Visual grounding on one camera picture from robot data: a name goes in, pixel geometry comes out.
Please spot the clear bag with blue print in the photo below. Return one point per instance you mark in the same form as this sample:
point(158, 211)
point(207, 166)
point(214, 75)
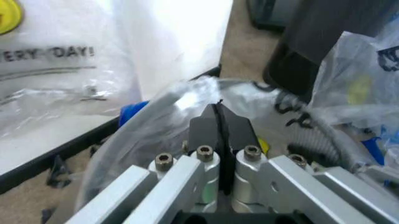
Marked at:
point(352, 77)

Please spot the dark box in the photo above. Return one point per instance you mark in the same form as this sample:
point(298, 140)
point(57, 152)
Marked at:
point(265, 14)

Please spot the blue plastic object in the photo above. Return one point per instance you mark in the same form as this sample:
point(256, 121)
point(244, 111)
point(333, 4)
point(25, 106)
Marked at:
point(131, 113)

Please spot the clear bag with black print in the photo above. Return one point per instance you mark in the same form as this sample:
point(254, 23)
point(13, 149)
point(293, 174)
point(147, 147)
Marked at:
point(174, 109)

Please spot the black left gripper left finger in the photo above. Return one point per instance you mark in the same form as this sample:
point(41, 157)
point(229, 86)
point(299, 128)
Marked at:
point(174, 184)

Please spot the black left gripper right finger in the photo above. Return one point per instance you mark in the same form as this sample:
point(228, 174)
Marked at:
point(280, 182)

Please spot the white printed plastic bag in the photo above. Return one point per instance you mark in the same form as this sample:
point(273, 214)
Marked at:
point(53, 77)

